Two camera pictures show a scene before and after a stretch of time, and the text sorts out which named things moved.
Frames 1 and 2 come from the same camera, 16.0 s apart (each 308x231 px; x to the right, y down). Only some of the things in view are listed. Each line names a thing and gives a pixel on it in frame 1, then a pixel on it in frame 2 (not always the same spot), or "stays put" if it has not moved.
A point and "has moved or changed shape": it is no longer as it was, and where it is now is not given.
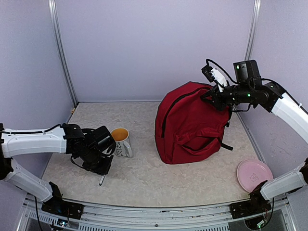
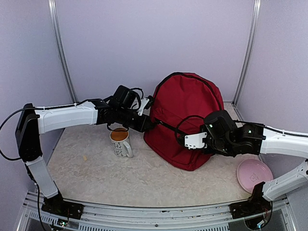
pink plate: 252,173 stays put
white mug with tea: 123,147 stays put
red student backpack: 187,127 has moved or changed shape
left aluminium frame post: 61,52 stays put
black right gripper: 218,102 -> 206,152
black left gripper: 103,170 -> 141,127
